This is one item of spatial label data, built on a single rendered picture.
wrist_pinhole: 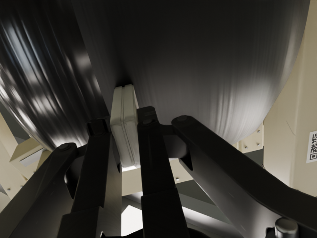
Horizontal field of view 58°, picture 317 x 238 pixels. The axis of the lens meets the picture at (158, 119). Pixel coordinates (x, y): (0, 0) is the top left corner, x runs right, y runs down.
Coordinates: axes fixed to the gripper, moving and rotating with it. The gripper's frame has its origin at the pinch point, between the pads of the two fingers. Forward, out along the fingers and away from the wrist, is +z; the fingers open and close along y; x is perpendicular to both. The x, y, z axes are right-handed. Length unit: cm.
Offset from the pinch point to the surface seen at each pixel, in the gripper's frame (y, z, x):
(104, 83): -1.3, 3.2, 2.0
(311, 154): 29.8, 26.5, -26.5
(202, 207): 42, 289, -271
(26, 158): -41, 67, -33
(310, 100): 28.5, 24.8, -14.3
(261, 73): 11.3, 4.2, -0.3
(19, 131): -340, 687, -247
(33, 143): -39, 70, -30
